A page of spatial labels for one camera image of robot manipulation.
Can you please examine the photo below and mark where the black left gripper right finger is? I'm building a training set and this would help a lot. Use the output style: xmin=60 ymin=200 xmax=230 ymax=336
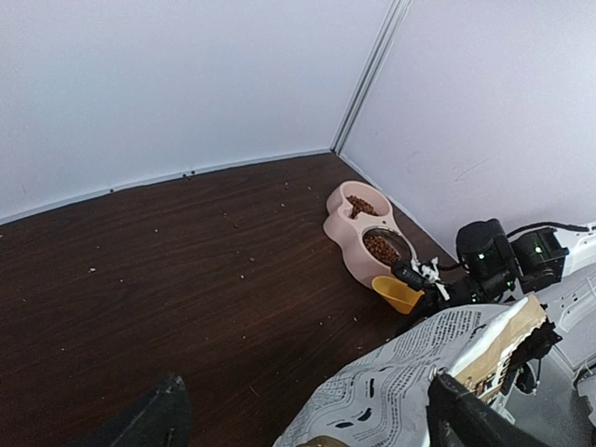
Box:
xmin=427 ymin=373 xmax=545 ymax=447

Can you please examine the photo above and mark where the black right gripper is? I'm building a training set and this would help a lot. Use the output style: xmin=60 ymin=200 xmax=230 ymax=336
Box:
xmin=396 ymin=291 xmax=466 ymax=335

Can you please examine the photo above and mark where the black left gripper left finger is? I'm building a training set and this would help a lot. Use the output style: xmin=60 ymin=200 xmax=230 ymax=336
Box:
xmin=67 ymin=374 xmax=193 ymax=447

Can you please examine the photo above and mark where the yellow plastic scoop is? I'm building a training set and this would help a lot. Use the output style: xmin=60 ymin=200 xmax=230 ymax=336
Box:
xmin=372 ymin=276 xmax=424 ymax=315

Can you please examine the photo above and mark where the dog food bag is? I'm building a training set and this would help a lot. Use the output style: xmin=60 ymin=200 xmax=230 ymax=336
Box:
xmin=276 ymin=295 xmax=547 ymax=446

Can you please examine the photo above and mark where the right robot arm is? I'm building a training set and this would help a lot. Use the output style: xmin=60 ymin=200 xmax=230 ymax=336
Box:
xmin=391 ymin=218 xmax=595 ymax=334

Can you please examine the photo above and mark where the pink double pet bowl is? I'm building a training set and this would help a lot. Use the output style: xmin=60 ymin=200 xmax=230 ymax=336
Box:
xmin=323 ymin=181 xmax=417 ymax=289

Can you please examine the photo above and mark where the steel bowl insert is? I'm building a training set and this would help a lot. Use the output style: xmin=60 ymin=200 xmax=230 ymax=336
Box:
xmin=362 ymin=227 xmax=413 ymax=267

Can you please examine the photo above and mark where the brown kibble in steel bowl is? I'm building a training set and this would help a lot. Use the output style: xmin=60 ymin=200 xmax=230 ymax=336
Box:
xmin=363 ymin=235 xmax=400 ymax=266

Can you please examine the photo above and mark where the brown kibble in pink bowl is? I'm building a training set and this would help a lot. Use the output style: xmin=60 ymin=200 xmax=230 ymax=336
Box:
xmin=346 ymin=196 xmax=378 ymax=220

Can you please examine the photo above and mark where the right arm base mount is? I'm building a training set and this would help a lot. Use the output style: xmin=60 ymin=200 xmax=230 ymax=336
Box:
xmin=507 ymin=321 xmax=562 ymax=395

